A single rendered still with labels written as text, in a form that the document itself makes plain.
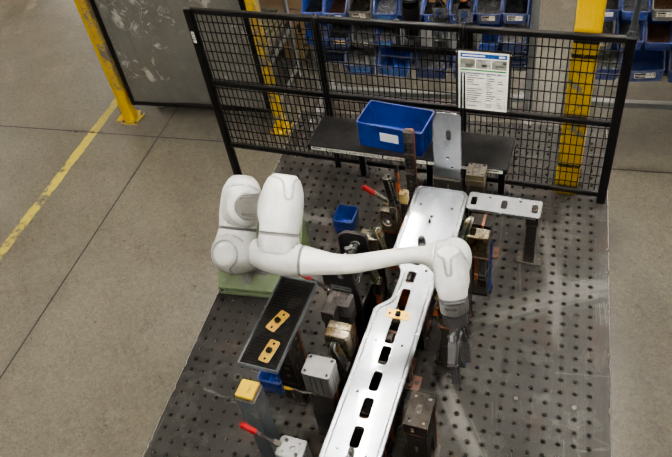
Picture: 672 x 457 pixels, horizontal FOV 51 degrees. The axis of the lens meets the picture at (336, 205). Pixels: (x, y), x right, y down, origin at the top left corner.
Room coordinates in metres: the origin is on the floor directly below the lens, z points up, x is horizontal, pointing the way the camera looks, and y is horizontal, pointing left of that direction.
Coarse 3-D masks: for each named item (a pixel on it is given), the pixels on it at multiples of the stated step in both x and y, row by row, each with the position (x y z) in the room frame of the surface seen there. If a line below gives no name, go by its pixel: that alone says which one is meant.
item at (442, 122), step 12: (444, 120) 2.14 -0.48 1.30; (456, 120) 2.12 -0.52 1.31; (432, 132) 2.16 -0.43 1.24; (444, 132) 2.14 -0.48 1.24; (456, 132) 2.12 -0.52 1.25; (444, 144) 2.14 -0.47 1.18; (456, 144) 2.12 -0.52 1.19; (444, 156) 2.14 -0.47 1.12; (456, 156) 2.12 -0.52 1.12; (444, 168) 2.14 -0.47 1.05; (456, 168) 2.12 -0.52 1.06
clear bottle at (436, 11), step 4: (436, 0) 2.52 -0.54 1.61; (440, 0) 2.51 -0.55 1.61; (436, 4) 2.51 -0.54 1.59; (440, 4) 2.51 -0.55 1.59; (444, 4) 2.51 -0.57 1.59; (432, 8) 2.53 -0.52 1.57; (436, 8) 2.51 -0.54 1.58; (440, 8) 2.50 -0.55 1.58; (444, 8) 2.50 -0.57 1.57; (432, 12) 2.52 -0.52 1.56; (436, 12) 2.50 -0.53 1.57; (440, 12) 2.50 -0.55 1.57; (444, 12) 2.50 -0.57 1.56; (432, 16) 2.52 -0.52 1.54; (436, 16) 2.50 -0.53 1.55; (440, 16) 2.49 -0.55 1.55; (444, 16) 2.50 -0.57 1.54; (432, 20) 2.52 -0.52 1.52; (436, 20) 2.50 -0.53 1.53; (440, 20) 2.49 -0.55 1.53; (444, 20) 2.50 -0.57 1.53; (436, 32) 2.50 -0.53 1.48; (440, 32) 2.49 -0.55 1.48; (436, 36) 2.50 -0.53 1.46; (440, 36) 2.49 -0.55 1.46; (436, 40) 2.50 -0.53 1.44; (440, 40) 2.49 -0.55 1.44
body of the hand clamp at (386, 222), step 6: (384, 204) 1.99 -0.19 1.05; (384, 210) 1.96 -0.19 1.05; (384, 216) 1.96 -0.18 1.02; (390, 216) 1.94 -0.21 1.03; (396, 216) 1.95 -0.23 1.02; (384, 222) 1.96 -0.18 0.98; (390, 222) 1.95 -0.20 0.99; (396, 222) 1.94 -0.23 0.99; (384, 228) 1.96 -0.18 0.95; (390, 228) 1.95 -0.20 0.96; (396, 228) 1.94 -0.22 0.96; (384, 234) 1.97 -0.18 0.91; (390, 234) 1.95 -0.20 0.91; (396, 234) 1.95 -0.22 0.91; (390, 240) 1.96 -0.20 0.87; (390, 246) 1.96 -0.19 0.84
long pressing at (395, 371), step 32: (416, 192) 2.08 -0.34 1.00; (448, 192) 2.05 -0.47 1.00; (416, 224) 1.90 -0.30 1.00; (448, 224) 1.87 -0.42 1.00; (416, 288) 1.59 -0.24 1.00; (384, 320) 1.47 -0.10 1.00; (416, 320) 1.45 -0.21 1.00; (352, 384) 1.24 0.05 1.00; (384, 384) 1.22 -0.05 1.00; (352, 416) 1.13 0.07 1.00; (384, 416) 1.11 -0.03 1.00; (384, 448) 1.01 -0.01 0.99
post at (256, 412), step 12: (264, 396) 1.20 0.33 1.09; (240, 408) 1.17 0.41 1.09; (252, 408) 1.15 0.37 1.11; (264, 408) 1.18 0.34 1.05; (252, 420) 1.17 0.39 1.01; (264, 420) 1.17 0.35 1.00; (264, 432) 1.16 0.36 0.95; (276, 432) 1.20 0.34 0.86; (264, 444) 1.17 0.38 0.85; (264, 456) 1.18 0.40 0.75
